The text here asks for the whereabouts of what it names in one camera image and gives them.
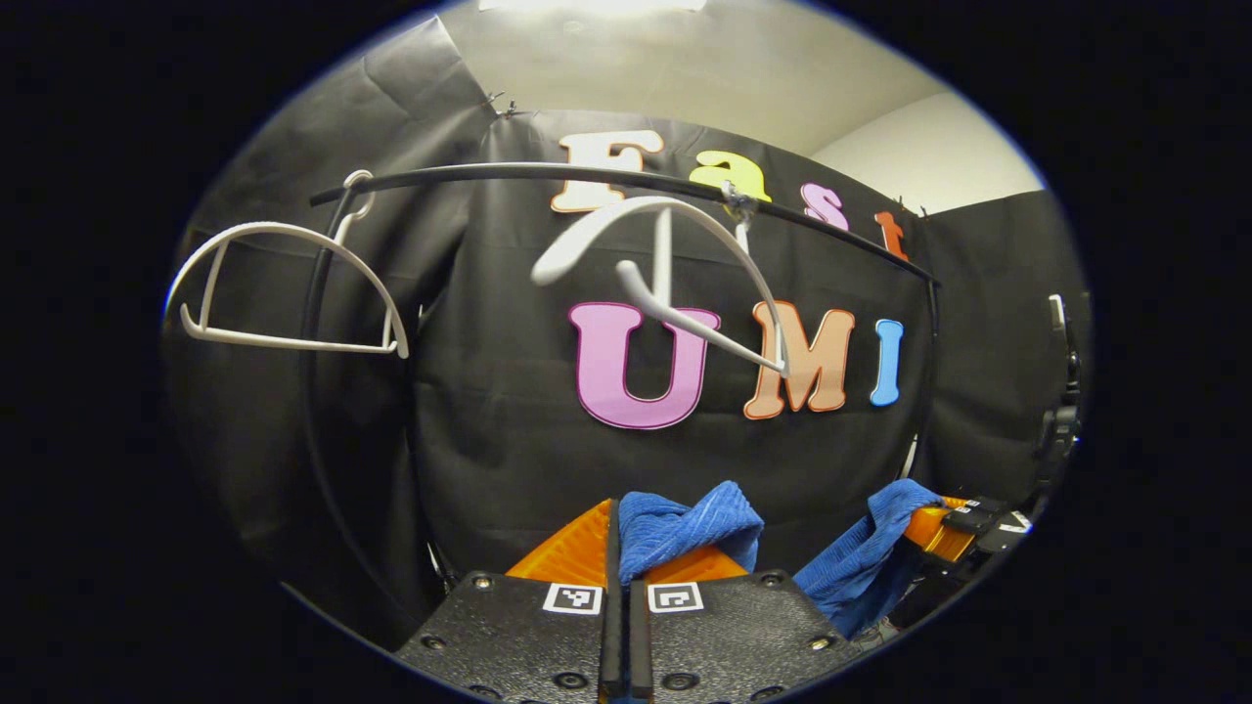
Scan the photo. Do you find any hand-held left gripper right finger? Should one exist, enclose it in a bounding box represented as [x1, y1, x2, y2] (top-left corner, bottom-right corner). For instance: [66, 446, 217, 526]
[626, 548, 867, 704]

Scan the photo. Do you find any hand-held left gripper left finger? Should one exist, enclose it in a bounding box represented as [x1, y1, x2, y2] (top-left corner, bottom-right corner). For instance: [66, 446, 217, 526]
[391, 499, 624, 704]

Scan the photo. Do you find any blue corduroy shirt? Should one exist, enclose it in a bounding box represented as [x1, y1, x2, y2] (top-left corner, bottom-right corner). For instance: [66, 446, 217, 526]
[618, 479, 945, 641]

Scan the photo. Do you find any white plastic hanger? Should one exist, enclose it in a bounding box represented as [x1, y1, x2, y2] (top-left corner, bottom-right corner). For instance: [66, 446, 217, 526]
[164, 169, 410, 360]
[531, 181, 791, 377]

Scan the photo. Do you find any black clothes rack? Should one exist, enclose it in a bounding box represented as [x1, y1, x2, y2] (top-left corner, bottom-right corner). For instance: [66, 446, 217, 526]
[298, 161, 942, 637]

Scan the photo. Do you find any black metal stand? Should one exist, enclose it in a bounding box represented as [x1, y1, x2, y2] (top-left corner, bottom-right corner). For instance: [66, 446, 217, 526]
[1035, 293, 1085, 490]

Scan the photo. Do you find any black backdrop cloth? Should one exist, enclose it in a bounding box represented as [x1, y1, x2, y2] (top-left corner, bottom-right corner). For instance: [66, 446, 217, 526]
[161, 15, 1092, 651]

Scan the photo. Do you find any ceiling light panel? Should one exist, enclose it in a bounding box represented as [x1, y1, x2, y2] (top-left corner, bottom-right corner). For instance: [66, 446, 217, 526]
[479, 0, 705, 16]

